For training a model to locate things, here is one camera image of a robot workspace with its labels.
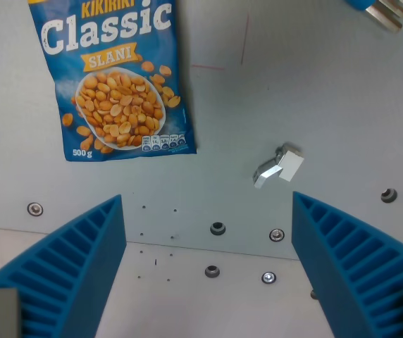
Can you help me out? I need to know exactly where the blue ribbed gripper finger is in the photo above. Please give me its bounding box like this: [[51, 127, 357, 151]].
[[0, 194, 127, 338], [290, 191, 403, 338]]

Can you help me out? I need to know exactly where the blue peanut snack bag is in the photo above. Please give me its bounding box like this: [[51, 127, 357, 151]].
[[27, 0, 198, 162]]

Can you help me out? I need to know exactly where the small grey metal bracket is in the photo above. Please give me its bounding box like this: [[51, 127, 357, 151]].
[[252, 142, 305, 190]]

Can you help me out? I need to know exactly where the blue handled metal tool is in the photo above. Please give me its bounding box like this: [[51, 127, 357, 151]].
[[343, 0, 403, 34]]

